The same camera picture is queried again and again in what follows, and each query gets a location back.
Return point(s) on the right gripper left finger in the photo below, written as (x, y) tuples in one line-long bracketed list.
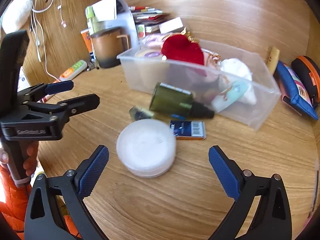
[(43, 219)]

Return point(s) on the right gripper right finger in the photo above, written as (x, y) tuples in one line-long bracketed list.
[(272, 219)]

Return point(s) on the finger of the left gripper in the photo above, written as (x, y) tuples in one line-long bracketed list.
[(37, 92), (55, 114)]

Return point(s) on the green glass dropper bottle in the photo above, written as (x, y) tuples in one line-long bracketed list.
[(177, 102)]

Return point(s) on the red velvet gold pouch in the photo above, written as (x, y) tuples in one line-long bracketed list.
[(182, 47)]

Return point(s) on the teal plastic tube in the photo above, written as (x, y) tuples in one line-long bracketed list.
[(229, 96)]

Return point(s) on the white drawstring pouch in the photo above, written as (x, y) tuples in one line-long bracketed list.
[(235, 70)]

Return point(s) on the person's left hand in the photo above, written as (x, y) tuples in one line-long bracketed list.
[(30, 164)]

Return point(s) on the orange jacket sleeve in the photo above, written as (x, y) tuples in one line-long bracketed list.
[(15, 205)]

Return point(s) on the metal nail clipper tools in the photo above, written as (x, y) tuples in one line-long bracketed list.
[(92, 64)]

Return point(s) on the orange sunscreen tube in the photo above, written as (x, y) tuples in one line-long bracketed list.
[(87, 40)]

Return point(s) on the brown ceramic mug with lid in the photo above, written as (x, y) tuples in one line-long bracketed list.
[(108, 44)]

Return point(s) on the green spray bottle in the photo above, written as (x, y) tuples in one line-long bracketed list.
[(92, 21)]

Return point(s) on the cream round tub purple label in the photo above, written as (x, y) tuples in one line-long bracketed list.
[(148, 53)]

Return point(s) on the fruit pattern book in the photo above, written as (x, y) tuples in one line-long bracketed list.
[(140, 28)]

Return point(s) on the blue barcode card pack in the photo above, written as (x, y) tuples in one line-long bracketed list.
[(188, 130)]

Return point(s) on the stack of booklets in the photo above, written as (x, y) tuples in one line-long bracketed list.
[(150, 17)]

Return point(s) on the blue zipper pouch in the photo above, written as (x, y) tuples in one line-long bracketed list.
[(293, 92)]

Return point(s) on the white small box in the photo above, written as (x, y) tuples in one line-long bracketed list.
[(171, 26)]

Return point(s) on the clear plastic storage bin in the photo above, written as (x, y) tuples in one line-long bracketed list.
[(144, 74)]

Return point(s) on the pink round compact case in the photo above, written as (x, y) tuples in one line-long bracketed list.
[(212, 61)]

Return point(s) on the black orange round case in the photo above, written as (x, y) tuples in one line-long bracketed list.
[(308, 72)]

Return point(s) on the yellow cream tube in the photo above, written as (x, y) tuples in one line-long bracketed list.
[(273, 59)]

